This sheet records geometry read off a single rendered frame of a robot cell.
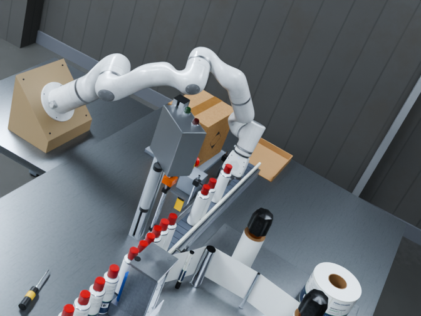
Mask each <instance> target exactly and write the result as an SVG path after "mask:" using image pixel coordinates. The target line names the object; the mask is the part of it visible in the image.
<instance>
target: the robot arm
mask: <svg viewBox="0 0 421 316"><path fill-rule="evenodd" d="M209 72H211V73H212V74H213V75H214V76H215V78H216V80H217V81H218V82H219V83H220V84H221V86H222V87H224V88H225V89H226V90H227V92H228V95H229V99H230V101H231V105H232V109H233V112H232V113H231V114H230V116H229V118H228V124H229V128H230V130H231V132H232V134H233V135H235V136H236V137H237V138H238V139H239V141H238V143H237V145H235V146H234V147H235V150H232V152H231V153H230V154H229V156H228V157H227V159H226V161H225V162H224V164H223V166H222V168H221V170H224V168H225V165H226V164H231V165H232V170H231V174H232V176H231V178H230V179H229V182H228V184H227V186H229V184H230V183H231V181H232V180H234V179H237V180H239V181H240V180H241V178H242V176H243V174H244V172H245V170H246V168H247V165H248V163H249V157H250V156H251V155H252V153H253V151H254V149H255V148H256V146H257V143H258V142H259V140H260V138H261V136H262V134H263V133H264V131H265V129H266V128H265V126H263V125H262V124H260V123H259V122H257V121H254V120H253V119H254V108H253V104H252V100H251V94H250V91H249V87H248V84H247V80H246V77H245V75H244V74H243V72H242V71H240V70H238V69H237V68H234V67H231V66H229V65H227V64H225V63H224V62H223V61H221V60H220V59H219V58H218V56H217V55H216V54H215V53H214V52H213V51H212V50H210V49H208V48H205V47H198V48H195V49H193V50H192V51H191V53H190V55H189V58H188V60H187V64H186V67H185V69H184V70H182V71H178V70H176V69H175V68H174V67H173V66H172V65H171V64H170V63H167V62H157V63H148V64H145V65H142V66H139V67H137V68H136V69H134V70H132V71H130V62H129V60H128V59H127V57H125V56H124V55H121V54H118V53H115V54H112V55H108V56H106V57H104V59H102V60H101V61H99V62H98V63H97V64H96V65H95V66H94V67H93V68H92V69H91V70H90V71H89V72H88V73H87V74H86V75H85V76H83V77H80V78H78V79H76V80H73V81H72V82H69V83H67V84H65V85H62V84H60V83H57V82H51V83H48V84H47V85H45V86H44V88H43V89H42V92H41V102H42V105H43V108H44V110H45V111H46V113H47V114H48V115H49V116H50V117H51V118H52V119H54V120H56V121H59V122H64V121H67V120H69V119H70V118H71V117H72V116H73V113H74V110H75V109H76V108H78V107H81V106H84V105H86V104H88V103H91V102H94V101H95V100H97V99H99V98H100V99H102V100H104V101H107V102H114V101H117V100H121V99H123V98H125V97H127V96H129V95H131V94H133V93H135V92H137V91H139V90H142V89H144V88H148V87H159V86H170V87H174V88H176V89H178V90H179V91H180V92H182V93H184V94H186V95H196V94H198V93H200V92H201V91H203V89H204V88H205V85H206V83H207V79H208V76H209Z"/></svg>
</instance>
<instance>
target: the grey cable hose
mask: <svg viewBox="0 0 421 316"><path fill-rule="evenodd" d="M162 170H163V169H162V168H161V166H160V164H159V163H158V162H156V163H154V165H153V169H152V172H151V175H150V178H149V180H148V184H147V187H146V190H145V193H144V195H143V199H142V202H141V205H140V207H139V210H140V211H141V212H143V213H147V212H148V210H149V208H150V203H151V202H152V198H153V195H154V192H155V189H156V187H157V183H158V181H159V178H160V175H161V172H162Z"/></svg>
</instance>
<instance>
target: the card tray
mask: <svg viewBox="0 0 421 316"><path fill-rule="evenodd" d="M292 157H293V155H291V154H289V153H287V152H285V151H284V150H282V149H280V148H279V147H276V146H275V145H273V144H271V143H270V142H268V141H266V140H264V139H262V138H260V140H259V142H258V143H257V146H256V148H255V149H254V151H253V153H252V155H251V156H250V157H249V163H251V164H252V165H254V166H256V165H257V164H258V163H259V162H260V163H261V165H260V166H259V167H258V168H259V169H260V172H259V174H258V175H260V176H261V177H263V178H265V179H267V180H268V181H270V182H272V181H273V180H274V179H275V178H276V176H277V175H278V174H279V173H280V172H281V171H282V170H283V169H284V168H285V167H286V166H287V165H288V163H289V162H290V161H291V159H292Z"/></svg>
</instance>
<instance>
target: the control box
mask: <svg viewBox="0 0 421 316"><path fill-rule="evenodd" d="M184 110H185V109H181V108H179V106H178V105H177V106H175V105H164V106H163V108H162V111H161V114H160V118H159V121H158V124H157V127H156V129H155V133H154V135H153V139H152V143H151V145H150V149H151V151H152V152H153V154H154V156H155V158H156V159H157V161H158V162H159V164H160V166H161V168H162V169H163V171H164V172H165V175H166V176H167V177H174V176H189V175H190V174H191V173H192V170H193V168H194V167H195V162H196V160H197V157H198V155H199V152H200V149H201V147H202V144H203V142H204V139H205V136H206V134H207V133H206V132H205V130H204V129H203V128H202V126H201V125H200V124H199V126H198V127H195V126H193V125H192V121H193V119H195V117H194V115H193V114H192V112H191V113H190V115H186V114H185V113H184Z"/></svg>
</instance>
